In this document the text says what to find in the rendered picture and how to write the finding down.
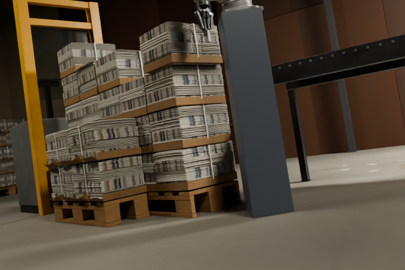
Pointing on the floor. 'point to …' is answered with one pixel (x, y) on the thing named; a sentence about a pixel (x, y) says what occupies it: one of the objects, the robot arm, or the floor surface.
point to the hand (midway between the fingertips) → (207, 36)
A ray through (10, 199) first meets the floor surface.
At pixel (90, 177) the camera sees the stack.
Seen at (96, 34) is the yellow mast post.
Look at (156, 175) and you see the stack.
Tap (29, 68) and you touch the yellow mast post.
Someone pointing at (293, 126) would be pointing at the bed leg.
